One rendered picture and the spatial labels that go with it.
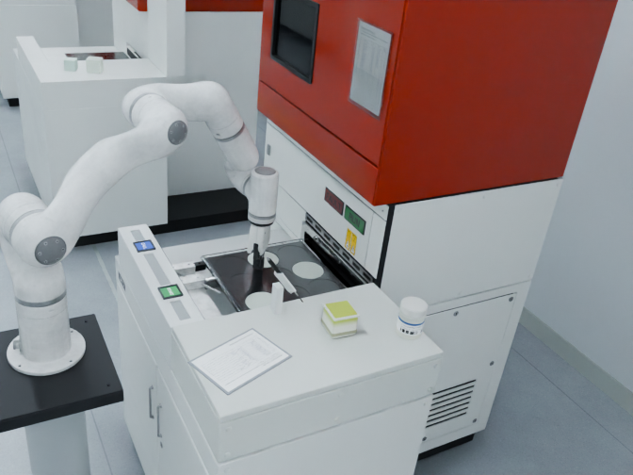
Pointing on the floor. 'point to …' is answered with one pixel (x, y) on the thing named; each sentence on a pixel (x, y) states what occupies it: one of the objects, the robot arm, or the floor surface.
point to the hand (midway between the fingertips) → (258, 262)
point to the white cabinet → (175, 462)
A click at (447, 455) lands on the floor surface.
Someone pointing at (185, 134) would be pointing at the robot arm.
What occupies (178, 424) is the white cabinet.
